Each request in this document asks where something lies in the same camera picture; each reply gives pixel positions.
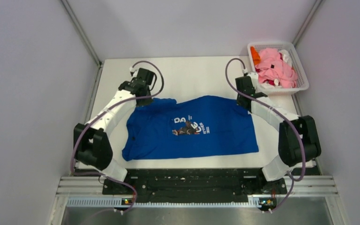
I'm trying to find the blue panda t shirt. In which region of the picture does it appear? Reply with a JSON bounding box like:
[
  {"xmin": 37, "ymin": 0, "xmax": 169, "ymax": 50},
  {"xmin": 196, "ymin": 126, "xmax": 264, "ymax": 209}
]
[{"xmin": 122, "ymin": 96, "xmax": 259, "ymax": 161}]

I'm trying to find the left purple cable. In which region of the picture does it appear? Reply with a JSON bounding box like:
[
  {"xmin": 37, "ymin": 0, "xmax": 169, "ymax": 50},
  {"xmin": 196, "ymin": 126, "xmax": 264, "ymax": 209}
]
[{"xmin": 69, "ymin": 60, "xmax": 165, "ymax": 215}]

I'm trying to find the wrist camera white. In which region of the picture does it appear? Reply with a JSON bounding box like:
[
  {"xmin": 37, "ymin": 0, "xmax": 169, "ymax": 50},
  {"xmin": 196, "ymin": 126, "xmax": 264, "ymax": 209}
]
[
  {"xmin": 243, "ymin": 69, "xmax": 258, "ymax": 89},
  {"xmin": 129, "ymin": 67, "xmax": 138, "ymax": 77}
]

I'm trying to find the pink t shirt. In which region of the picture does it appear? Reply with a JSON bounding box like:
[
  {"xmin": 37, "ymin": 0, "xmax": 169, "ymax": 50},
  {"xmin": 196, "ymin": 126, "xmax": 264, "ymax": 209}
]
[{"xmin": 255, "ymin": 48, "xmax": 298, "ymax": 89}]

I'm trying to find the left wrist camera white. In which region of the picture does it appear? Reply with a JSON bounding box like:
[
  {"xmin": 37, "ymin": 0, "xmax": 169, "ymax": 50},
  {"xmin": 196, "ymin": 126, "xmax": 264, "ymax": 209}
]
[{"xmin": 129, "ymin": 67, "xmax": 138, "ymax": 77}]

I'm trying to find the red garment in basket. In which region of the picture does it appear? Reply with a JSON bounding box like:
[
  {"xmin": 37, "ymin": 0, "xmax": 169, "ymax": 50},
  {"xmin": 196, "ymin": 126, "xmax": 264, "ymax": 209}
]
[{"xmin": 263, "ymin": 79, "xmax": 280, "ymax": 87}]

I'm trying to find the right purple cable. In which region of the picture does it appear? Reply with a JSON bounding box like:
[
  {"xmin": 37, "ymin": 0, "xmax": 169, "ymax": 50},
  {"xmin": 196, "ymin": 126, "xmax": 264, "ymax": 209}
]
[{"xmin": 225, "ymin": 58, "xmax": 307, "ymax": 215}]

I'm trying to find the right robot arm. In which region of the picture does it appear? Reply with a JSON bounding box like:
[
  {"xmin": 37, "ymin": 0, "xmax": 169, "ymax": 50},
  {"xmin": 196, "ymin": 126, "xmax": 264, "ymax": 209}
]
[{"xmin": 235, "ymin": 75, "xmax": 322, "ymax": 193}]

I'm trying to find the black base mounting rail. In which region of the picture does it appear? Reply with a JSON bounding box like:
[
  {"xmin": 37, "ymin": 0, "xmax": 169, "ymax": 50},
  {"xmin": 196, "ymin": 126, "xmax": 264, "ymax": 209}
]
[{"xmin": 102, "ymin": 168, "xmax": 295, "ymax": 204}]

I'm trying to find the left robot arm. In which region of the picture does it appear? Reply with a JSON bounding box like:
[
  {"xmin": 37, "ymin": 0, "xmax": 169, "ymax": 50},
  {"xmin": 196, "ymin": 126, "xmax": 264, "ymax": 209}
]
[{"xmin": 72, "ymin": 68, "xmax": 158, "ymax": 194}]

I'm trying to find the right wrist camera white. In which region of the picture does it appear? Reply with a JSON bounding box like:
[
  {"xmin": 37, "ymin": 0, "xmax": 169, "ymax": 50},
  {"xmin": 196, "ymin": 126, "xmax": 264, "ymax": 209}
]
[{"xmin": 243, "ymin": 69, "xmax": 258, "ymax": 89}]

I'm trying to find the orange garment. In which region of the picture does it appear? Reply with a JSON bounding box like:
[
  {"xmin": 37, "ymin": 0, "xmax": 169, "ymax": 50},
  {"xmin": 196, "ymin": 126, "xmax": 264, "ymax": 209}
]
[{"xmin": 250, "ymin": 46, "xmax": 261, "ymax": 66}]

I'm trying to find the purple cable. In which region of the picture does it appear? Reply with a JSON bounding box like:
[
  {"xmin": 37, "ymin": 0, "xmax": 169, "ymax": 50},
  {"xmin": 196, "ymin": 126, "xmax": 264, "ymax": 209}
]
[
  {"xmin": 225, "ymin": 58, "xmax": 307, "ymax": 215},
  {"xmin": 69, "ymin": 60, "xmax": 165, "ymax": 215}
]

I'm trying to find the white garment in basket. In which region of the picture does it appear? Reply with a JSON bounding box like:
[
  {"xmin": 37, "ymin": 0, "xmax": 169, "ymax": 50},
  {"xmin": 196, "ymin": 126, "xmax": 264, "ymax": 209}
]
[{"xmin": 279, "ymin": 49, "xmax": 293, "ymax": 67}]

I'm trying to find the white slotted cable duct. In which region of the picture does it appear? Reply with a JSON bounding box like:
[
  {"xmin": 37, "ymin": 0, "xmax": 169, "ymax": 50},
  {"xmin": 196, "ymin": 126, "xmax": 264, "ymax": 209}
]
[{"xmin": 67, "ymin": 197, "xmax": 274, "ymax": 209}]

